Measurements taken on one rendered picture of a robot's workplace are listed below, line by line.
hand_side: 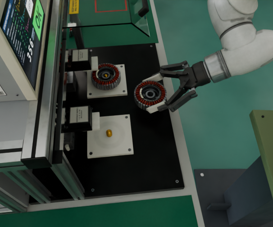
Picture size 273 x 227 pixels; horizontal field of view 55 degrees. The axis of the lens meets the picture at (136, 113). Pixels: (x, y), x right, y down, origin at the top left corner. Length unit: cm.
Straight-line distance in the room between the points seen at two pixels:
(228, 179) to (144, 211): 97
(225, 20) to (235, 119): 119
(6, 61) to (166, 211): 59
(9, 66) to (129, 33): 82
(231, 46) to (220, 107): 119
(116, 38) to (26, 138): 79
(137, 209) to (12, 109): 46
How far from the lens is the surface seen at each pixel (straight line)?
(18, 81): 55
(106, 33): 127
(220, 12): 87
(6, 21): 51
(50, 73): 63
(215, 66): 82
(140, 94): 89
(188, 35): 245
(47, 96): 59
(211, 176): 170
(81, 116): 78
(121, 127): 90
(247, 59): 82
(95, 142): 89
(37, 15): 70
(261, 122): 101
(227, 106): 201
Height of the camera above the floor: 157
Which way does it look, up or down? 57 degrees down
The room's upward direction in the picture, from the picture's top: straight up
